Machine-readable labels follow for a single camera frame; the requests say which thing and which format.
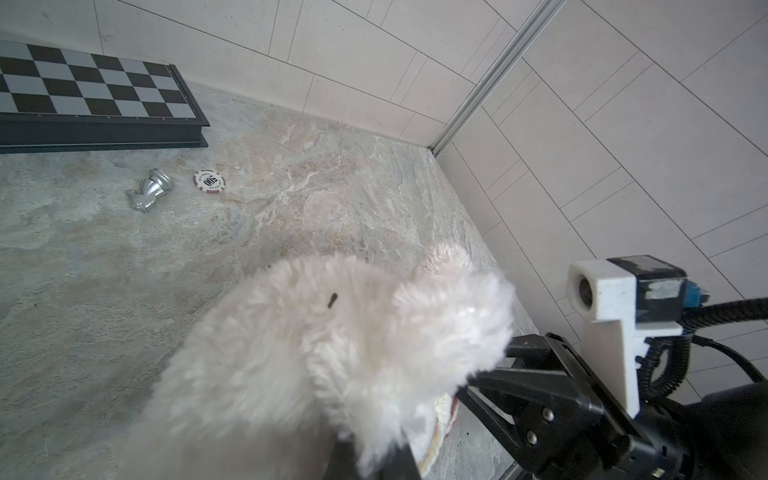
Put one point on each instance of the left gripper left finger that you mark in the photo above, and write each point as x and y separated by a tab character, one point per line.
342	463

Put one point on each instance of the small silver metal piece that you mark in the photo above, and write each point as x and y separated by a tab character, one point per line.
156	184

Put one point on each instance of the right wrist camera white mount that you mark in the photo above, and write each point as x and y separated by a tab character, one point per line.
623	301

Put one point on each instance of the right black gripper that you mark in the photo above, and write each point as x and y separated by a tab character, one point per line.
724	436

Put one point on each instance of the aluminium corner wall profile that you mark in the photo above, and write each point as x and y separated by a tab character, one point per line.
534	25

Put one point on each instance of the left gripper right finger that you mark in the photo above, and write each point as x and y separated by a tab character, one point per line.
400	464

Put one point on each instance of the folded black white chessboard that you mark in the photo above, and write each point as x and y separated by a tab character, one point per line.
55	99

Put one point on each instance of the white teddy bear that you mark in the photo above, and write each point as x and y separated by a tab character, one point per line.
313	350

